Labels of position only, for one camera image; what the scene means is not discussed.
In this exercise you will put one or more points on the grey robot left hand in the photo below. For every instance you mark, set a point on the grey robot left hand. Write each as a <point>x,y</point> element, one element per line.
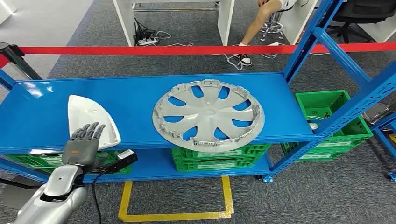
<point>79,151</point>

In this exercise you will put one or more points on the white plastic mirror cover part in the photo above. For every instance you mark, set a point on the white plastic mirror cover part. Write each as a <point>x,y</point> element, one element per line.
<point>89,111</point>

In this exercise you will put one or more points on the blue metal shelf rack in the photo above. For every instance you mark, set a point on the blue metal shelf rack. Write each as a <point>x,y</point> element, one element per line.
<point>92,92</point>
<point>385,121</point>

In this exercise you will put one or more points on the short red barrier belt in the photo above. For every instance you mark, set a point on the short red barrier belt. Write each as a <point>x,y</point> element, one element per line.
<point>3,61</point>

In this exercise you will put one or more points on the long red barrier belt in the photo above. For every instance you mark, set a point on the long red barrier belt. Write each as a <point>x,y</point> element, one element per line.
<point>154,50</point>

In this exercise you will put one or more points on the white power strip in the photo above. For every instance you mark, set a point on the white power strip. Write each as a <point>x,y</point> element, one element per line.
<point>148,41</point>

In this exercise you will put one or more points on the grey plastic wheel hubcap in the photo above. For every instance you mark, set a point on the grey plastic wheel hubcap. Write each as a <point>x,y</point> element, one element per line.
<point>210,111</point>

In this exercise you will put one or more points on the white desk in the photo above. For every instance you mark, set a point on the white desk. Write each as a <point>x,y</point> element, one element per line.
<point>226,18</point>
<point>294,21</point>

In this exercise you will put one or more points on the person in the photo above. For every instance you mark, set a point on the person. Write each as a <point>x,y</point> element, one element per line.
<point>263,15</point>

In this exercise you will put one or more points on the chrome stool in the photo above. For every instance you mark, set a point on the chrome stool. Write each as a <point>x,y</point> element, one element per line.
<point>272,28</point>

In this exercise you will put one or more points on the small white parts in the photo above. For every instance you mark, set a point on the small white parts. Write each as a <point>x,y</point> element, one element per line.
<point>312,125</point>

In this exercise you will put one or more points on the open green plastic crate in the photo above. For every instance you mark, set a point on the open green plastic crate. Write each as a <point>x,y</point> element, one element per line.
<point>355,130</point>

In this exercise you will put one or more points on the black office chair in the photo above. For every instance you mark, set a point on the black office chair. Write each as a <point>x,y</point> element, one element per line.
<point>365,9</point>

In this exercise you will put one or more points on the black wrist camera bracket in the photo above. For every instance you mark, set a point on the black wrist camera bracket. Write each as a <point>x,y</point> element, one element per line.
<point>108,167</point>

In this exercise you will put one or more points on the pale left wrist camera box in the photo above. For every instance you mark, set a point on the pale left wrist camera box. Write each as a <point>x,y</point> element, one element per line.
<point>127,155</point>

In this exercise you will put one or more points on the round chrome base plate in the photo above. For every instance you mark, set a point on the round chrome base plate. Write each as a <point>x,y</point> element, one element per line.
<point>376,112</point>

